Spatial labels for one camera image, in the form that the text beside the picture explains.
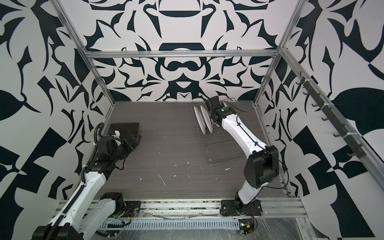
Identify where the dark square plate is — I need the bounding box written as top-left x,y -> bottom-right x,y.
108,123 -> 140,139

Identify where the green rimmed round plate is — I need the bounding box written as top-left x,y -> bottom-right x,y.
194,106 -> 207,135

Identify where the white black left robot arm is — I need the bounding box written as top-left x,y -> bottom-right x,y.
32,134 -> 142,240

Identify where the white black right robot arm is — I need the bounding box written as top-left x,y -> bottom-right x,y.
205,96 -> 280,207

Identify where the white plate in rack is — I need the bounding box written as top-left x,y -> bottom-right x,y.
201,105 -> 213,134

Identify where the small green circuit board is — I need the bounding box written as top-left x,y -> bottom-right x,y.
239,219 -> 258,235

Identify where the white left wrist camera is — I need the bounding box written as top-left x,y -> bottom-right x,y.
113,131 -> 121,142

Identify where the wire dish rack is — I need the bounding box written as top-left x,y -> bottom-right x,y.
191,103 -> 246,166

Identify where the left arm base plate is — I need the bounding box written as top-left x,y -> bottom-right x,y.
112,201 -> 141,219

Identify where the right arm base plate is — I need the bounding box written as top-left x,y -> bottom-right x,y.
220,199 -> 263,217

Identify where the black corrugated cable conduit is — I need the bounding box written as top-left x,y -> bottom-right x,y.
47,122 -> 106,240

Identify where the white slotted cable duct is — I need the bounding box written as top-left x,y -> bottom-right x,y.
99,219 -> 241,231

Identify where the grey wall hook rail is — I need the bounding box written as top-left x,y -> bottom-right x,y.
297,73 -> 367,159

